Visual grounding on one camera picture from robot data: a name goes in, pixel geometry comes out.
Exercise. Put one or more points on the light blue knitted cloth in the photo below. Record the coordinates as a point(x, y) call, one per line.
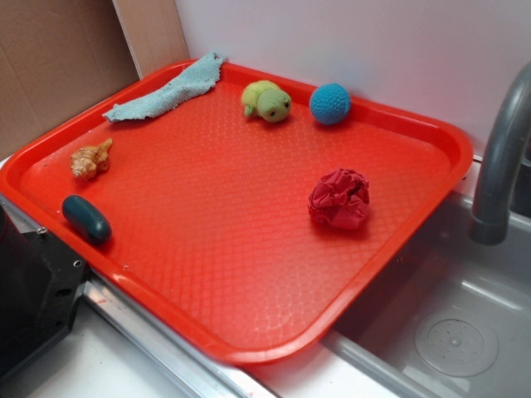
point(197, 79)

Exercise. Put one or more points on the green plush turtle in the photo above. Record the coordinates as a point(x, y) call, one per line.
point(266, 100)

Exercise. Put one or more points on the tan spiral seashell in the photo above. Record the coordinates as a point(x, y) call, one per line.
point(88, 161)

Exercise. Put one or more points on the light wooden board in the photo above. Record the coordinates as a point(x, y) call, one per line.
point(153, 32)

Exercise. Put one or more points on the crumpled red cloth ball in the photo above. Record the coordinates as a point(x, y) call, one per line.
point(340, 199)

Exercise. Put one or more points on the blue textured ball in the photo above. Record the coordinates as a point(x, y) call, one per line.
point(330, 104)

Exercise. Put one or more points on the grey plastic sink basin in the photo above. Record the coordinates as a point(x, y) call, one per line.
point(446, 317)

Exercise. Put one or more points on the brown cardboard panel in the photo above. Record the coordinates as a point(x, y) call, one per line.
point(58, 58)

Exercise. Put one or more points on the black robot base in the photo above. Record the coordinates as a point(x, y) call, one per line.
point(42, 280)

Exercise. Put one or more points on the grey sink faucet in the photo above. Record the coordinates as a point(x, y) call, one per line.
point(503, 185)

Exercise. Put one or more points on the dark teal oval soap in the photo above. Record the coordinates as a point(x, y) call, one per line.
point(86, 220)

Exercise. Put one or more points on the red plastic tray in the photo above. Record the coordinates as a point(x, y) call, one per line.
point(211, 231)

